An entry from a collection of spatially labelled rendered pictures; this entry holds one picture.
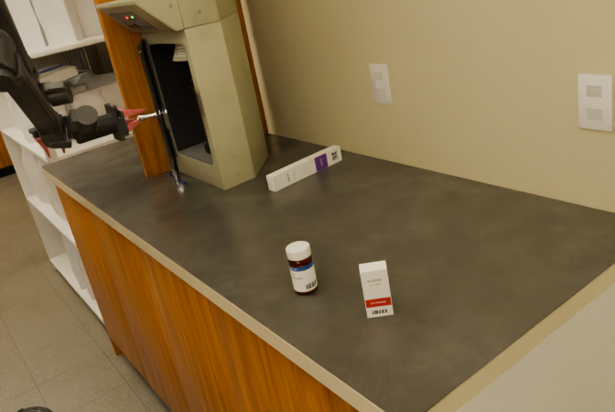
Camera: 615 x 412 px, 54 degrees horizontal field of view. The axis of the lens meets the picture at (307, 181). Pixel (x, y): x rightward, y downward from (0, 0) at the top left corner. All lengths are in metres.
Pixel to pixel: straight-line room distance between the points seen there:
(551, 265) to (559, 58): 0.44
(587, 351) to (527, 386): 0.17
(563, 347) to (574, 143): 0.47
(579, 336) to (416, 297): 0.28
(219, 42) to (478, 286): 0.99
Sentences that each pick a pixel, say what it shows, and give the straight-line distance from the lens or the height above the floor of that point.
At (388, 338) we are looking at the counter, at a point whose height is 0.94.
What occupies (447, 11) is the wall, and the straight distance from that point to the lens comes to 1.51.
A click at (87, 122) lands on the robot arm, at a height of 1.24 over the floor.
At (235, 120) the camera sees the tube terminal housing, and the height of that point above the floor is 1.13.
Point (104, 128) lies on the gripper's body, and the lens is 1.73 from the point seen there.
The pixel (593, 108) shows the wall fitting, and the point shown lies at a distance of 1.34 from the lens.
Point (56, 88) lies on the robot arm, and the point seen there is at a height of 1.30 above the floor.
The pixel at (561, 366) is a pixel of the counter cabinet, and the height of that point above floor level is 0.82.
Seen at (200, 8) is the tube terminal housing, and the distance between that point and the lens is 1.70.
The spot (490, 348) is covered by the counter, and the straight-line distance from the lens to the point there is 0.98.
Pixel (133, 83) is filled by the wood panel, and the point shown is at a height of 1.25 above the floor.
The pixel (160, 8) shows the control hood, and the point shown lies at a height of 1.47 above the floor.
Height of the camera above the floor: 1.54
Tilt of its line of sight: 21 degrees down
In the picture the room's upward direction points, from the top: 11 degrees counter-clockwise
